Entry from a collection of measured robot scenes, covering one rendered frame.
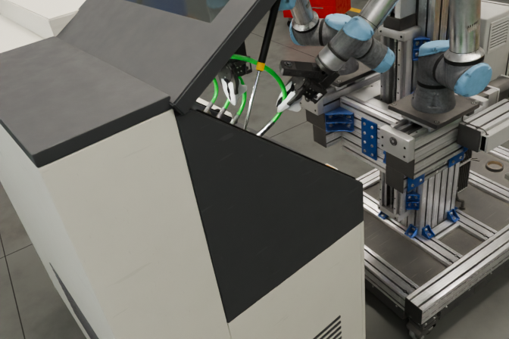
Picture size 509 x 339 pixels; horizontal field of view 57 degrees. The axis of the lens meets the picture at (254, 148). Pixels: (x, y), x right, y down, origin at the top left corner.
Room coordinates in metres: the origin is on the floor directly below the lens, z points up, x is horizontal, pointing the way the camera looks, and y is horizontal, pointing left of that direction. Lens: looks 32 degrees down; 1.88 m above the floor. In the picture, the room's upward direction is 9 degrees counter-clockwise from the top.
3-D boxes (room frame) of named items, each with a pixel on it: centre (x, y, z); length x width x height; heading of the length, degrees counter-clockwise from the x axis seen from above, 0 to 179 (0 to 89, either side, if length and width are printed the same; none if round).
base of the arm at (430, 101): (1.49, -0.66, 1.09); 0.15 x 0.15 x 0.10
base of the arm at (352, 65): (1.92, -0.43, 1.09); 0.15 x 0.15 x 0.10
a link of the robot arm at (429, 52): (1.48, -0.66, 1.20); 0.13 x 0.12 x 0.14; 14
